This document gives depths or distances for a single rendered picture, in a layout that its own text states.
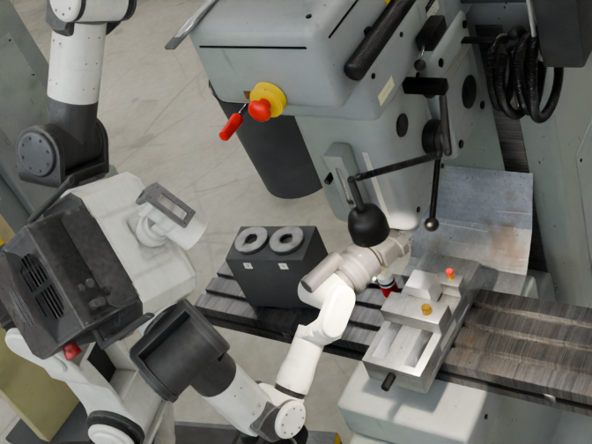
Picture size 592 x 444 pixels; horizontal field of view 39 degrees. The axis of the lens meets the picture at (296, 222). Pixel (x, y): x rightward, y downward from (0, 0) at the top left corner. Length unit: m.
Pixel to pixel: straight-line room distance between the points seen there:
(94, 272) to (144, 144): 3.45
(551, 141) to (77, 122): 1.08
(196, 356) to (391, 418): 0.66
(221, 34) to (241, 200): 2.82
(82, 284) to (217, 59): 0.44
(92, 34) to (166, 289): 0.46
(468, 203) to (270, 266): 0.54
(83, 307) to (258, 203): 2.71
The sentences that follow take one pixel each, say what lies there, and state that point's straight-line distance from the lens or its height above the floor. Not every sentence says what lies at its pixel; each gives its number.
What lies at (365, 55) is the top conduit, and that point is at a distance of 1.34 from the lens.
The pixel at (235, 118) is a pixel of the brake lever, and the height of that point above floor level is 1.71.
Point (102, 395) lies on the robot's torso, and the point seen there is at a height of 1.14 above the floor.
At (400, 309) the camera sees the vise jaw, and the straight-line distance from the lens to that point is 1.97.
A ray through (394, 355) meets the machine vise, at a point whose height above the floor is 0.99.
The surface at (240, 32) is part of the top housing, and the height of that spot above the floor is 1.88.
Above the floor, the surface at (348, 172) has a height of 1.51.
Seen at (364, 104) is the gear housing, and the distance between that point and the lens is 1.46.
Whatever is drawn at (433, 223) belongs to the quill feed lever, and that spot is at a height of 1.34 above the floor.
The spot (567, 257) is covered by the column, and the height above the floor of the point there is 0.78.
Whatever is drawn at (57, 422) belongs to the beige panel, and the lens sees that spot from 3.61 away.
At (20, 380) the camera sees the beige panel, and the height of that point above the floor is 0.35.
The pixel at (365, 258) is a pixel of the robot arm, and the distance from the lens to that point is 1.76.
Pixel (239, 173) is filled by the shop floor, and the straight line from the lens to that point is 4.34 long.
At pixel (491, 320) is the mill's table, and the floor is 0.92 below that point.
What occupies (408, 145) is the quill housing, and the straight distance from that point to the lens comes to 1.63.
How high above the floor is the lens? 2.49
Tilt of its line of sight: 40 degrees down
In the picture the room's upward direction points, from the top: 24 degrees counter-clockwise
